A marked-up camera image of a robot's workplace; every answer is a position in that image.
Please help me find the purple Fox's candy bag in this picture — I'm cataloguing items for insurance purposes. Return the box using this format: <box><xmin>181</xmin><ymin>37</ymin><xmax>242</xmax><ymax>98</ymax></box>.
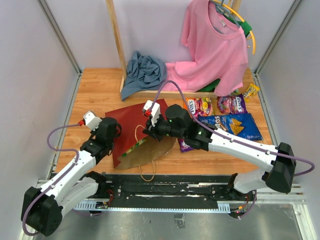
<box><xmin>217</xmin><ymin>94</ymin><xmax>248</xmax><ymax>115</ymax></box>

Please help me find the crumpled blue cloth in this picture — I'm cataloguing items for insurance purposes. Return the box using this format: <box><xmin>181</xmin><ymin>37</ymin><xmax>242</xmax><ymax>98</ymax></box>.
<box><xmin>120</xmin><ymin>51</ymin><xmax>168</xmax><ymax>101</ymax></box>

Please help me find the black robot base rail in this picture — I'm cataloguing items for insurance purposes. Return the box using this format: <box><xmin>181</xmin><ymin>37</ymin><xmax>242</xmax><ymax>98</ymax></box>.
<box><xmin>87</xmin><ymin>171</ymin><xmax>254</xmax><ymax>211</ymax></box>

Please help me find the pink t-shirt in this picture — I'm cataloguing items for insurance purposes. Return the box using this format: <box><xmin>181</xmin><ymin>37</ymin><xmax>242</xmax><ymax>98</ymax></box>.
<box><xmin>166</xmin><ymin>0</ymin><xmax>248</xmax><ymax>97</ymax></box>

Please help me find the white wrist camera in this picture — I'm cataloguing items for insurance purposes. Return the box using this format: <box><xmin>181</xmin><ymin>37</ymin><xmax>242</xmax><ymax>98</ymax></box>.
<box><xmin>78</xmin><ymin>111</ymin><xmax>102</xmax><ymax>131</ymax></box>
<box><xmin>142</xmin><ymin>100</ymin><xmax>161</xmax><ymax>127</ymax></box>

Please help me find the green yellow candy bag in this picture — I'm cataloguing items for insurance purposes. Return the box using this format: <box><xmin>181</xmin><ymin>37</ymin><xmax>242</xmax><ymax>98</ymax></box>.
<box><xmin>121</xmin><ymin>138</ymin><xmax>146</xmax><ymax>158</ymax></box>

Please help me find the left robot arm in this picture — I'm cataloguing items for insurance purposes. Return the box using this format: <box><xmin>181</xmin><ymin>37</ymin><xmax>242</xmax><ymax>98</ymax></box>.
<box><xmin>21</xmin><ymin>111</ymin><xmax>122</xmax><ymax>237</ymax></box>

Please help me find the grey clothes hanger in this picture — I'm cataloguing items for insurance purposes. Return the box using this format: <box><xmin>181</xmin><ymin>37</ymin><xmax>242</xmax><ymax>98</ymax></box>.
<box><xmin>208</xmin><ymin>0</ymin><xmax>241</xmax><ymax>35</ymax></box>

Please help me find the green snack bag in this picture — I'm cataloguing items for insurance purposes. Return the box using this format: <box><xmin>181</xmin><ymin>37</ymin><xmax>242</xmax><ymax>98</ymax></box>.
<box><xmin>229</xmin><ymin>89</ymin><xmax>241</xmax><ymax>96</ymax></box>

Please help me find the yellow M&M's candy bag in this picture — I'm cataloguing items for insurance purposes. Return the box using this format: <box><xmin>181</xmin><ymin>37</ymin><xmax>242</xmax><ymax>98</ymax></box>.
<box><xmin>242</xmin><ymin>83</ymin><xmax>260</xmax><ymax>102</ymax></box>

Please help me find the blue snack bag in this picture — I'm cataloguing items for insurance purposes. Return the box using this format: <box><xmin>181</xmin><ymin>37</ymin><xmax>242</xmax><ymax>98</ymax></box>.
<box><xmin>198</xmin><ymin>113</ymin><xmax>263</xmax><ymax>141</ymax></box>

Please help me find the wooden clothes rack frame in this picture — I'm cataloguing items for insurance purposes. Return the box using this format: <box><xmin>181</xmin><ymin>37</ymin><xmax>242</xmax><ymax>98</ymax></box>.
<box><xmin>105</xmin><ymin>0</ymin><xmax>243</xmax><ymax>99</ymax></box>

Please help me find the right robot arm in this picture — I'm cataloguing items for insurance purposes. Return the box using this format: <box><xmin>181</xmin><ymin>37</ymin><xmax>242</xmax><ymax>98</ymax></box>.
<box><xmin>142</xmin><ymin>100</ymin><xmax>297</xmax><ymax>200</ymax></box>

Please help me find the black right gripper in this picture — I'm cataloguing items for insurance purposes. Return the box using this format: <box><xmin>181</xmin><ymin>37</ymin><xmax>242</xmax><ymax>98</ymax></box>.
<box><xmin>142</xmin><ymin>112</ymin><xmax>186</xmax><ymax>143</ymax></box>

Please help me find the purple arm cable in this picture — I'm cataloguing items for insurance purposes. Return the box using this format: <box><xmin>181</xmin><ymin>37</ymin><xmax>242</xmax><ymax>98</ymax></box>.
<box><xmin>154</xmin><ymin>79</ymin><xmax>316</xmax><ymax>221</ymax></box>
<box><xmin>21</xmin><ymin>123</ymin><xmax>106</xmax><ymax>237</ymax></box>

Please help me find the yellow clothes hanger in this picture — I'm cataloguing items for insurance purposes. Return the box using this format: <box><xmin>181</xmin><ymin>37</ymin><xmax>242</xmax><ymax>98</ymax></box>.
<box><xmin>214</xmin><ymin>0</ymin><xmax>256</xmax><ymax>55</ymax></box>

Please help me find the red brown paper bag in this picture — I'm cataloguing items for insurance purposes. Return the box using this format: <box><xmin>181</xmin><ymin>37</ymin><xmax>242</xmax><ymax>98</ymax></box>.
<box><xmin>105</xmin><ymin>103</ymin><xmax>177</xmax><ymax>182</ymax></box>

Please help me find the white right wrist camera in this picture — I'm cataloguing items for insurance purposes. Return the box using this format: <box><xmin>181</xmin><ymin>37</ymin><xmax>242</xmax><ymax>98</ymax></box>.
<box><xmin>142</xmin><ymin>100</ymin><xmax>161</xmax><ymax>127</ymax></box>

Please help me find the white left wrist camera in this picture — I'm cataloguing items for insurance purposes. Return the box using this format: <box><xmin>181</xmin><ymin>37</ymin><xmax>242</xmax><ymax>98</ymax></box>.
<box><xmin>78</xmin><ymin>111</ymin><xmax>102</xmax><ymax>131</ymax></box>

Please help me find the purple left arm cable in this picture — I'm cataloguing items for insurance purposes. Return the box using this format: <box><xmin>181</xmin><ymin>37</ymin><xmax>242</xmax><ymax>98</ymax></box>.
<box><xmin>21</xmin><ymin>123</ymin><xmax>106</xmax><ymax>237</ymax></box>

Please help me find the orange Fox's candy bag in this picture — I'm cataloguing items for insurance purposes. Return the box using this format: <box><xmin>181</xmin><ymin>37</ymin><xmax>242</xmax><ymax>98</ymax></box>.
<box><xmin>186</xmin><ymin>97</ymin><xmax>215</xmax><ymax>118</ymax></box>

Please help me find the small purple candy bag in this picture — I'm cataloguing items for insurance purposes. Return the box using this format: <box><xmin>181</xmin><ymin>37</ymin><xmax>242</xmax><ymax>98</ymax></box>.
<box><xmin>177</xmin><ymin>138</ymin><xmax>193</xmax><ymax>153</ymax></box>

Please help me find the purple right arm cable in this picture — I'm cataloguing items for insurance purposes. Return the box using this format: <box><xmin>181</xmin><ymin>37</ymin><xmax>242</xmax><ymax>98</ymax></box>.
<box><xmin>154</xmin><ymin>79</ymin><xmax>316</xmax><ymax>221</ymax></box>

